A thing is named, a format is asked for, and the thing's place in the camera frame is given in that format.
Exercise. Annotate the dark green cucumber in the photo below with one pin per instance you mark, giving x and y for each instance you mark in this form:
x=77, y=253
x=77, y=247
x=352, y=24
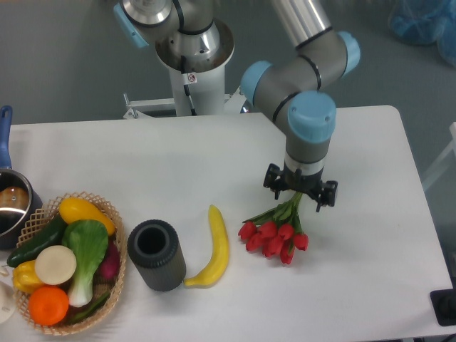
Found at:
x=50, y=235

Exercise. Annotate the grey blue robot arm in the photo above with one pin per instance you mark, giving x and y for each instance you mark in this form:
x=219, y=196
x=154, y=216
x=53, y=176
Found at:
x=195, y=47

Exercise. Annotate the black device at edge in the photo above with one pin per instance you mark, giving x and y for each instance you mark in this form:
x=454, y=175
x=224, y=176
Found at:
x=443, y=303

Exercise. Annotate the green bok choy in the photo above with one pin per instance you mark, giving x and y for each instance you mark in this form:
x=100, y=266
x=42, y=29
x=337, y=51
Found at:
x=88, y=240

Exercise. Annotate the yellow bell pepper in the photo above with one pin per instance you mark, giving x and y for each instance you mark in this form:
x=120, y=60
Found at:
x=25, y=278

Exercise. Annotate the green chili pepper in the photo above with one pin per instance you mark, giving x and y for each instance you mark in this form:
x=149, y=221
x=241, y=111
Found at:
x=89, y=310

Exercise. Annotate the orange fruit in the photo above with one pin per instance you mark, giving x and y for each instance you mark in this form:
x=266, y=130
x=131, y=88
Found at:
x=48, y=305

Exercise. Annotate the woven bamboo basket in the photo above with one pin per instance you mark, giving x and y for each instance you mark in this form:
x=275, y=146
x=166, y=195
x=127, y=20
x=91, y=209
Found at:
x=107, y=290

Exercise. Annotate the dark grey ribbed vase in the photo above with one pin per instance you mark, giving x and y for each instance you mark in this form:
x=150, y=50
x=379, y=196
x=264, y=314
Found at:
x=154, y=248

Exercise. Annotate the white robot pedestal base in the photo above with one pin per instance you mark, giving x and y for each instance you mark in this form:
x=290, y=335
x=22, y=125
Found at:
x=193, y=94

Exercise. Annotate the white round object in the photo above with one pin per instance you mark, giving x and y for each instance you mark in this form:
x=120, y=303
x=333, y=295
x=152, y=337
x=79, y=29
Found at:
x=7, y=302

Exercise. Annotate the blue handled saucepan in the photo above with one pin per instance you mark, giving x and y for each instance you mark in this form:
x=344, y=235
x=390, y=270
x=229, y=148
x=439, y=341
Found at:
x=19, y=200

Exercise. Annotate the yellow banana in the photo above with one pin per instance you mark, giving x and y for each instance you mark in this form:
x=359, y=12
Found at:
x=218, y=263

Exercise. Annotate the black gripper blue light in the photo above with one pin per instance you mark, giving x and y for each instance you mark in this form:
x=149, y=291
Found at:
x=323, y=193

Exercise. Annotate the red tulip bouquet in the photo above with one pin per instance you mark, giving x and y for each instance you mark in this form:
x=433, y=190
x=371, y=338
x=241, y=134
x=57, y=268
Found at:
x=276, y=232

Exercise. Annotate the yellow squash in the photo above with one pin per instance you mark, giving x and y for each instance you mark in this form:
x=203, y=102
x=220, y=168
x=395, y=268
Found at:
x=74, y=209

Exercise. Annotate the purple sweet potato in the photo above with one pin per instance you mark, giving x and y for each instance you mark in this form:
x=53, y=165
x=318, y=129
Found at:
x=110, y=265

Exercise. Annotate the white round radish slice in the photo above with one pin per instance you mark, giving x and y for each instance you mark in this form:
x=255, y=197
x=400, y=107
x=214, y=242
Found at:
x=55, y=265

